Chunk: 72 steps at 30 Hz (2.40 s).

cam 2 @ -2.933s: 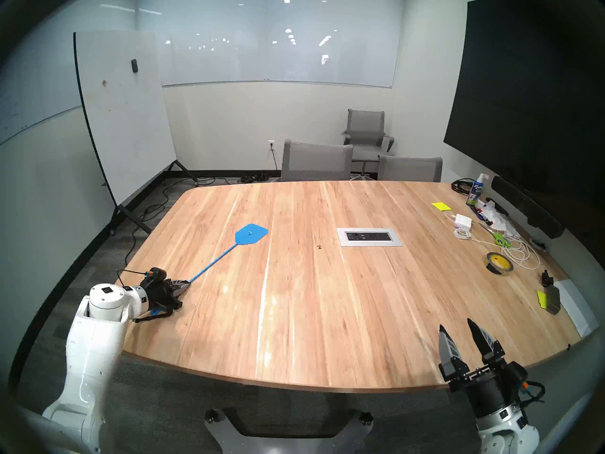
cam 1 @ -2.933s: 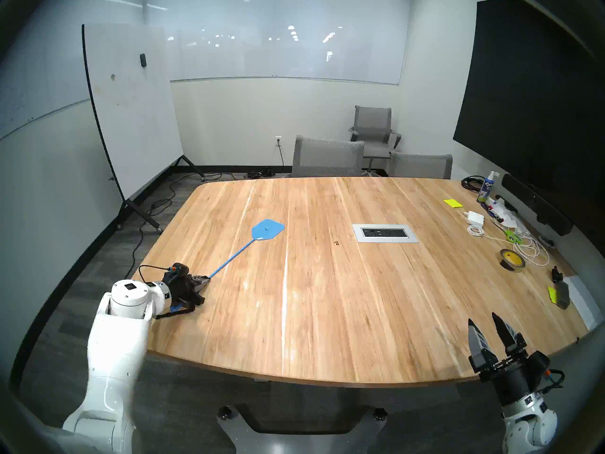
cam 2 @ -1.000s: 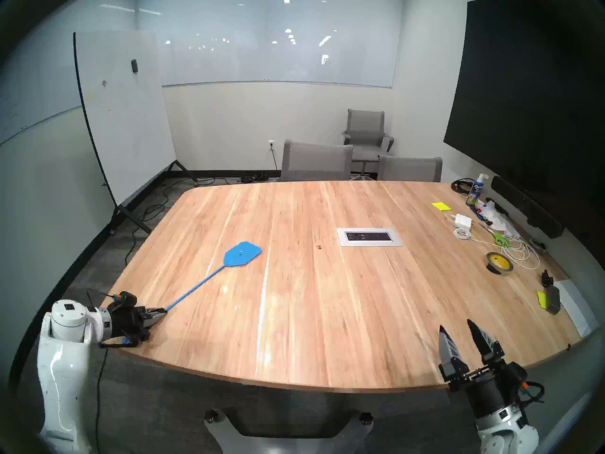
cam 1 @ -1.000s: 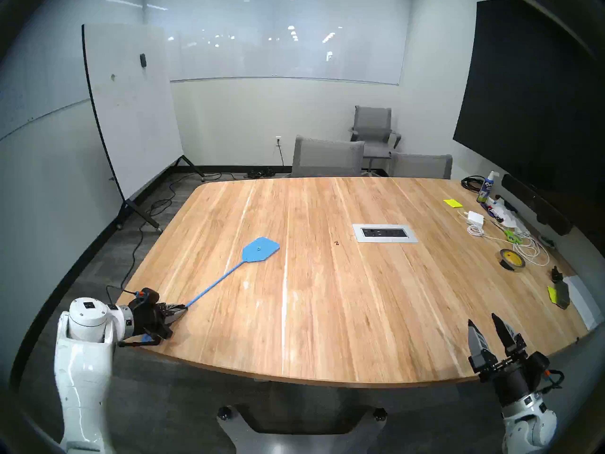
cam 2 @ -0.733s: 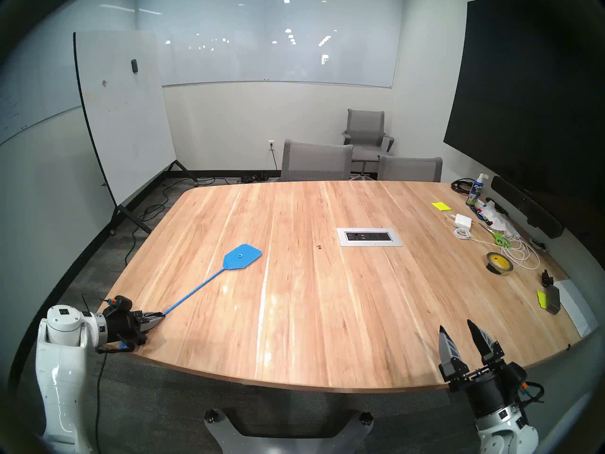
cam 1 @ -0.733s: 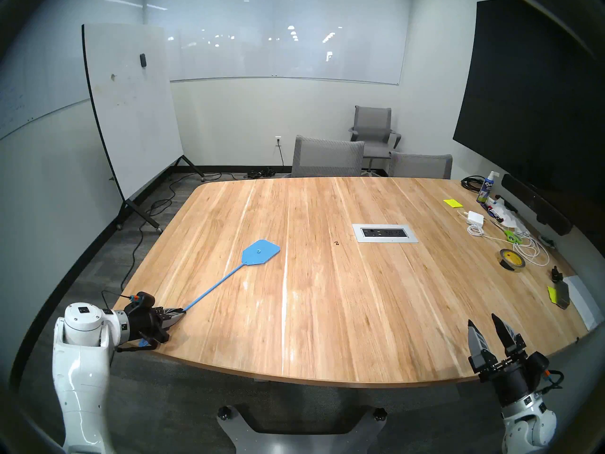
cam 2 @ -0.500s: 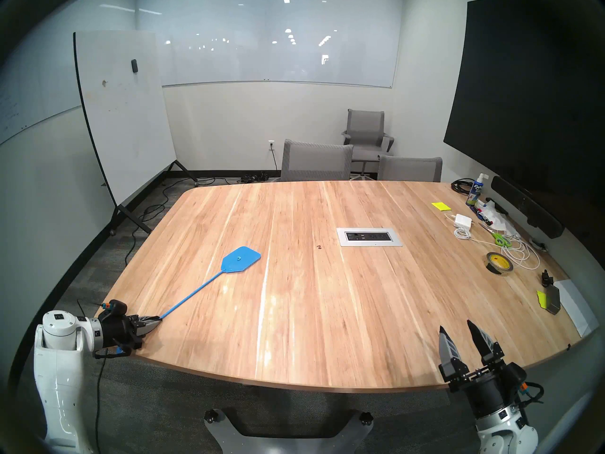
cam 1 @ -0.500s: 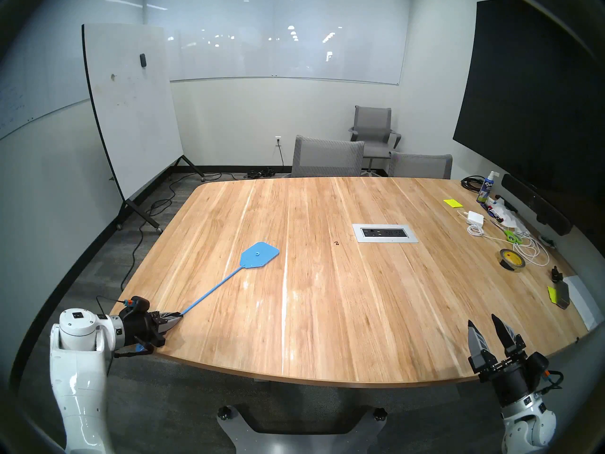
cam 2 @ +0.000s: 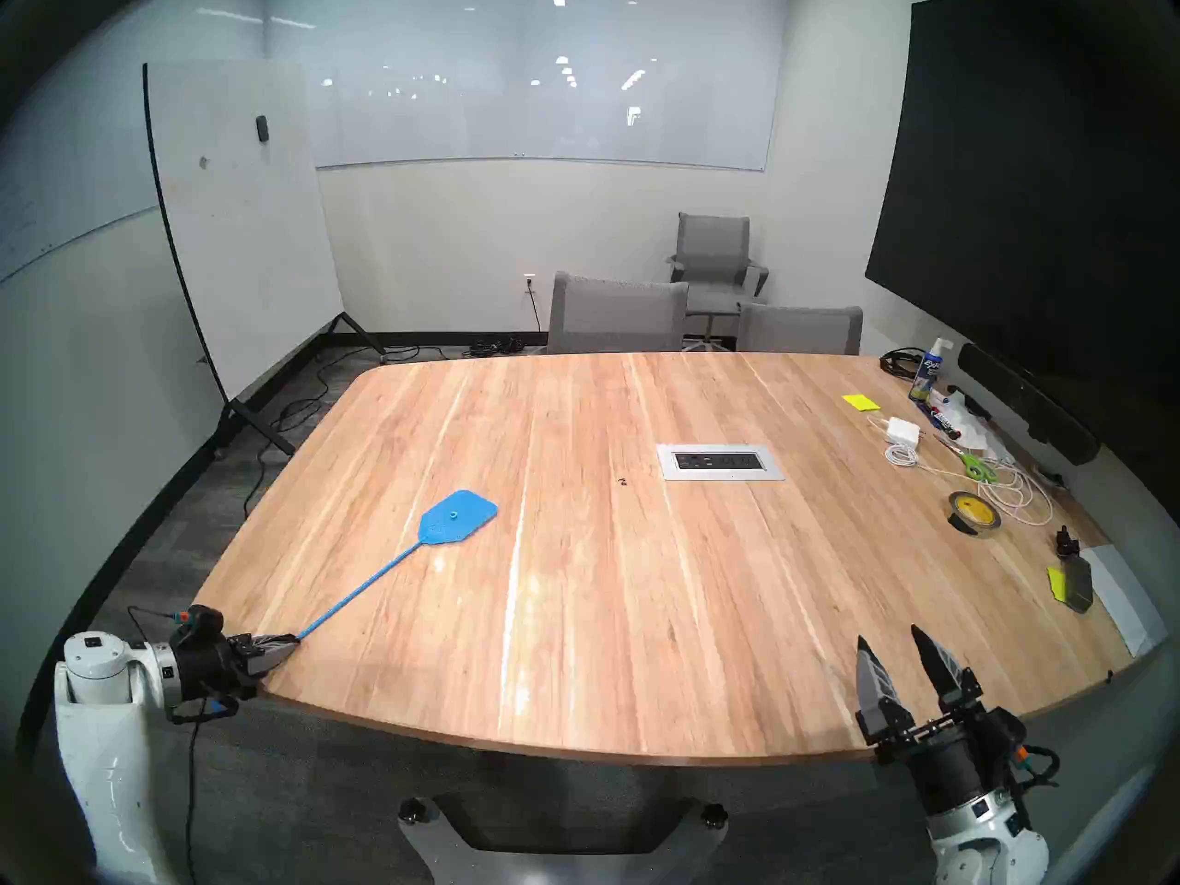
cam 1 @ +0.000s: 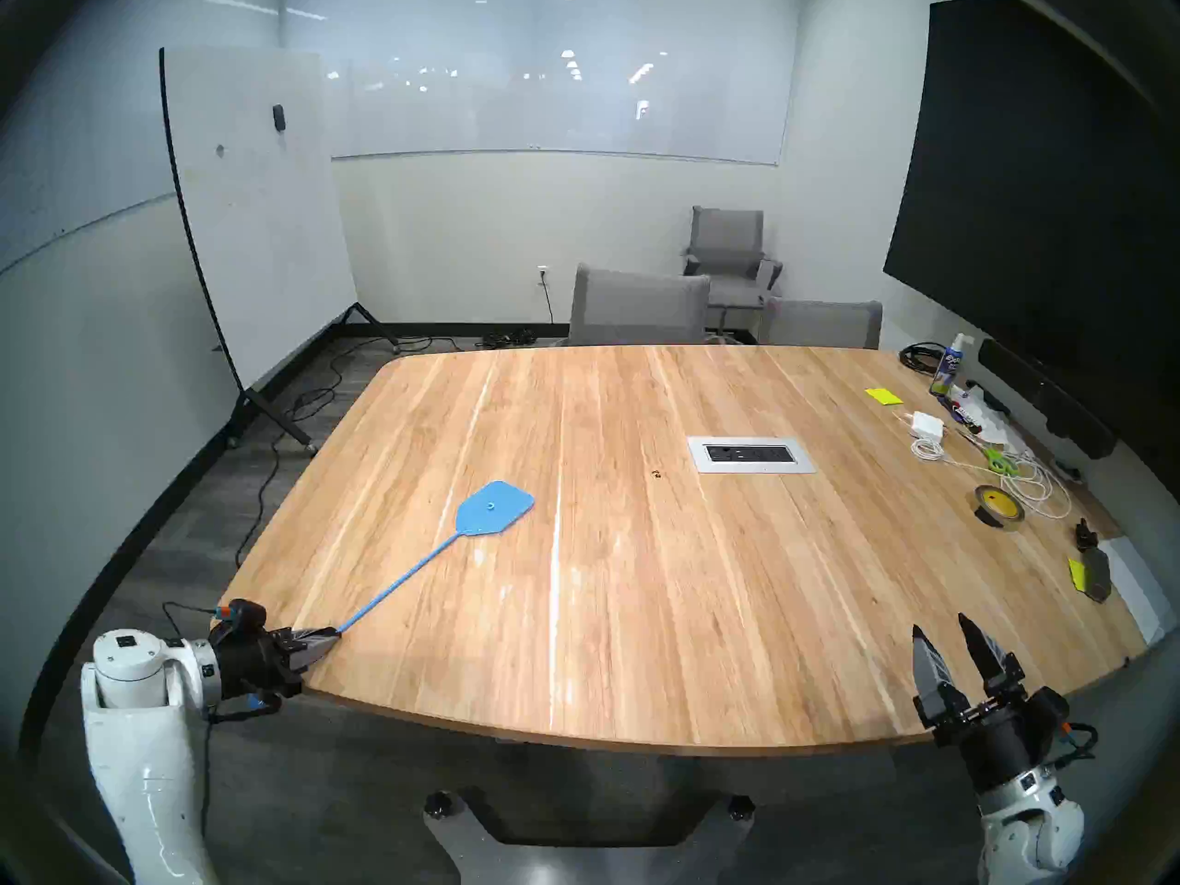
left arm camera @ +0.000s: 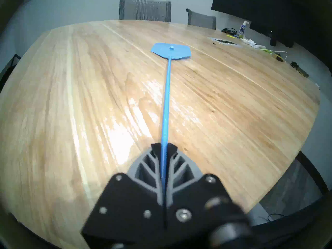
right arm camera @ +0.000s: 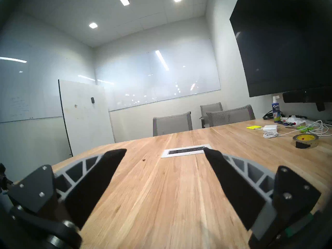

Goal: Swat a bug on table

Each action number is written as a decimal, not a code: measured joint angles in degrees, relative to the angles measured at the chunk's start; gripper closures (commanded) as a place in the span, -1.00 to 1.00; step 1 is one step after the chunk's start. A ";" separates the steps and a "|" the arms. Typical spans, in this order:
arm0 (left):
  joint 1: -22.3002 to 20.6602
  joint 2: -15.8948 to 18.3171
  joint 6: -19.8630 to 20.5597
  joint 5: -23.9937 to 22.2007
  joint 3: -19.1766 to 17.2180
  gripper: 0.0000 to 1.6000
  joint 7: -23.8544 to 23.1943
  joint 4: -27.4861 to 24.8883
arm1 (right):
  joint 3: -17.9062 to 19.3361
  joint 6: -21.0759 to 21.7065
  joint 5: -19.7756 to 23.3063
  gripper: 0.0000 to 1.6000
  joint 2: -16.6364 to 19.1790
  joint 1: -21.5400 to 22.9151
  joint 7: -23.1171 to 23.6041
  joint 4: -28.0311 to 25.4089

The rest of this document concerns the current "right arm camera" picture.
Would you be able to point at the black video sound bar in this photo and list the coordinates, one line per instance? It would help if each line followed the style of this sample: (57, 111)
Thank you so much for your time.
(306, 96)

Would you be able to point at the whiteboard marker pack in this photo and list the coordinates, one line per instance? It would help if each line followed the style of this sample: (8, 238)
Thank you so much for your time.
(288, 123)

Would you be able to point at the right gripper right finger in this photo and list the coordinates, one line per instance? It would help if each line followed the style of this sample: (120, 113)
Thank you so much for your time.
(236, 183)

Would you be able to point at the white plastic bag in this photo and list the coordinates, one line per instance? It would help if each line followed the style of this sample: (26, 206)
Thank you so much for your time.
(298, 119)

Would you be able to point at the grey mesh office chair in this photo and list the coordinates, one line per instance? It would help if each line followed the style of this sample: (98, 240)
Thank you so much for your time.
(229, 116)
(172, 124)

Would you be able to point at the whiteboard cleaner spray bottle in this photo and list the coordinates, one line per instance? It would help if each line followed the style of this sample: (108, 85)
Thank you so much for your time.
(276, 111)

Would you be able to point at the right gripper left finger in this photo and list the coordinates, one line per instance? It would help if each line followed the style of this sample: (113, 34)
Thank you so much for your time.
(88, 183)

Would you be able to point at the silver table power outlet box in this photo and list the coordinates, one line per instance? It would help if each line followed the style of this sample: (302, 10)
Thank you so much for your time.
(185, 150)

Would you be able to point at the grey office chair with armrests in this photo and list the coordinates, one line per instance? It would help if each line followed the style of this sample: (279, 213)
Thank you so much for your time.
(211, 108)

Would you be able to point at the glass wall whiteboard with writing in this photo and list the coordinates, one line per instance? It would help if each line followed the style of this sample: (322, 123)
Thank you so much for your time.
(26, 95)

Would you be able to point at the wide glass wall whiteboard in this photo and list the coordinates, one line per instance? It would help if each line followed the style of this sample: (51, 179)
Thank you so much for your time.
(155, 82)

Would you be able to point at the yellow sticky note pad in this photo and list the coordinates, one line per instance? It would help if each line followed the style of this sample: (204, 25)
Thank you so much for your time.
(254, 127)

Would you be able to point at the square ceiling light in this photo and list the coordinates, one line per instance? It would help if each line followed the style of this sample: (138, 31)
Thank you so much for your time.
(93, 25)

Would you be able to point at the white mobile whiteboard on stand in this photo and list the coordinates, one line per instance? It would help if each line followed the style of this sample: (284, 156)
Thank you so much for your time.
(85, 121)

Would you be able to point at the white power adapter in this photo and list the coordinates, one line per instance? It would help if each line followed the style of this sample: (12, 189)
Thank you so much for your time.
(270, 128)

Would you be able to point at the brown packing tape roll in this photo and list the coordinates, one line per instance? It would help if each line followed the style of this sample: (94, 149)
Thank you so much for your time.
(306, 143)

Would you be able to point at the large black wall screen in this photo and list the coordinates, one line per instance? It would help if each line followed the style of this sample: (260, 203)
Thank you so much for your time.
(280, 43)

